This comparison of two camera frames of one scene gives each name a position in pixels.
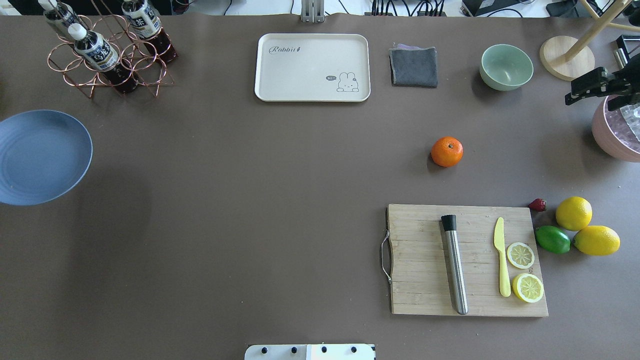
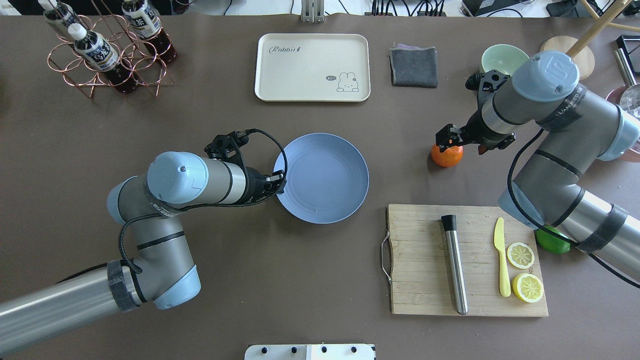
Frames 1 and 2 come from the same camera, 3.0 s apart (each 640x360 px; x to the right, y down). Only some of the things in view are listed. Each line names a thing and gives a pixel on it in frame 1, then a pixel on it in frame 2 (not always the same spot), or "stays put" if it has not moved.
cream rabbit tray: x=312 y=67 stays put
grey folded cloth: x=413 y=66 stays put
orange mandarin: x=447 y=151 stays put
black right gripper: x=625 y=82 -> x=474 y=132
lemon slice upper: x=520 y=255 stays put
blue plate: x=45 y=155 -> x=327 y=179
